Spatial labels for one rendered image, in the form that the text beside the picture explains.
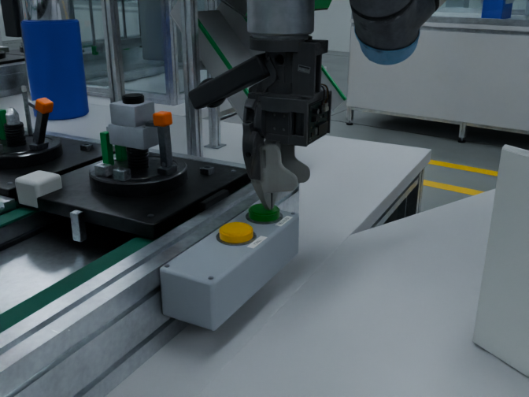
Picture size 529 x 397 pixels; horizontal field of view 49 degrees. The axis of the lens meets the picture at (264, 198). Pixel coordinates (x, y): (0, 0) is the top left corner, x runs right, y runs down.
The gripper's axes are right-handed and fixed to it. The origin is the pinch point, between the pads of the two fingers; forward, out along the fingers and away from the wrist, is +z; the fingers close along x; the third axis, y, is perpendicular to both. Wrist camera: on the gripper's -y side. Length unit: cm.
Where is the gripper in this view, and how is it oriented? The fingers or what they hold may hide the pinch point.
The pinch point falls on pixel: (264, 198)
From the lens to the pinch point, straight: 74.0
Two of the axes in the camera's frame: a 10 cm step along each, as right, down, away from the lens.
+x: 4.7, -3.2, 8.2
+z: 0.0, 9.3, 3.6
